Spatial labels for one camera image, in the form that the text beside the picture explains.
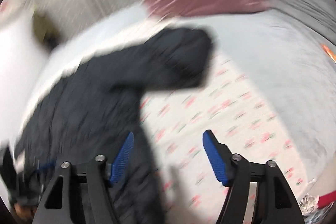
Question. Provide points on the black puffer jacket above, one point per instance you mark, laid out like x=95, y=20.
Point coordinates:
x=91, y=111

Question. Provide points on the light grey fleece blanket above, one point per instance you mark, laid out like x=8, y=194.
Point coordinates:
x=278, y=53

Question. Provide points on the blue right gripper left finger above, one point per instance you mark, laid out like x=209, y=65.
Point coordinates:
x=117, y=161

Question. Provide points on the cherry print white sheet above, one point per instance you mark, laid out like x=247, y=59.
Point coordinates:
x=238, y=115

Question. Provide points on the olive green hanging jacket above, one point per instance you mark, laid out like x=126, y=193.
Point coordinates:
x=45, y=31

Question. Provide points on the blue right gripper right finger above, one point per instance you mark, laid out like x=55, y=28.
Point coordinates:
x=219, y=156

